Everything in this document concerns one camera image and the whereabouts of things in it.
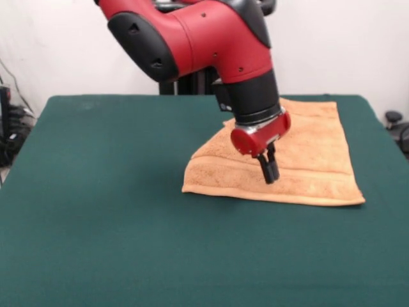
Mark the grey cable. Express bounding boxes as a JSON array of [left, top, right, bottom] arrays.
[[0, 59, 33, 113]]

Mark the black electronics box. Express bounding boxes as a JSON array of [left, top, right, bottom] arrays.
[[0, 84, 12, 137]]

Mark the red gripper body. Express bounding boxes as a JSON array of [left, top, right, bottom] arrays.
[[230, 110, 292, 158]]

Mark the dark green table cloth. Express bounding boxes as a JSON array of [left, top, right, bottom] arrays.
[[0, 94, 409, 307]]

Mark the black cable bundle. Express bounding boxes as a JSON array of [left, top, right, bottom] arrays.
[[0, 104, 36, 168]]

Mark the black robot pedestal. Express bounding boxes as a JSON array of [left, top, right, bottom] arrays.
[[146, 0, 277, 95]]

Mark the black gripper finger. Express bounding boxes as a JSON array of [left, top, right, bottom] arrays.
[[256, 153, 276, 185], [266, 140, 281, 180]]

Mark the tan terry towel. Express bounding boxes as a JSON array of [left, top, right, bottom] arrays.
[[181, 97, 366, 207]]

